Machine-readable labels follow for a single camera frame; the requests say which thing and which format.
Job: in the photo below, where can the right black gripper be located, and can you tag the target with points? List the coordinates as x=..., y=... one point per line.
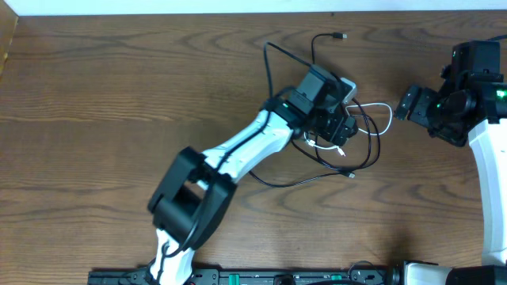
x=413, y=104

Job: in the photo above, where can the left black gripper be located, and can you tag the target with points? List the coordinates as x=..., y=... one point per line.
x=341, y=129

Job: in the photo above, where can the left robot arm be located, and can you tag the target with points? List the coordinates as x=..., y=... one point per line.
x=194, y=194

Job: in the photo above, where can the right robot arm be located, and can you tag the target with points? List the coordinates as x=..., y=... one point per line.
x=475, y=66

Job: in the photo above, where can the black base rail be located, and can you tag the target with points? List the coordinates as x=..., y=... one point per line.
x=361, y=272

